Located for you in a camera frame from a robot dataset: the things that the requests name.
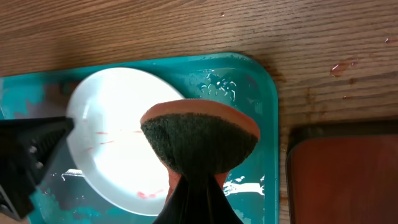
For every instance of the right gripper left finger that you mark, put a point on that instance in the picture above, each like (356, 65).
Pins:
(28, 148)

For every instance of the light blue plate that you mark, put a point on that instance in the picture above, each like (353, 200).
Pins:
(107, 143)

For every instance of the dark red black-rimmed tray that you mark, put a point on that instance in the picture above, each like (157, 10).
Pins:
(343, 172)

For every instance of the teal plastic tray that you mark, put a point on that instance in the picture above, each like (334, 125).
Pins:
(233, 79)

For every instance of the red sponge with dark scourer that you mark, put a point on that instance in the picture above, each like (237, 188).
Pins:
(199, 141)

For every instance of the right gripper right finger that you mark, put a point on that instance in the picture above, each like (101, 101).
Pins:
(197, 202)

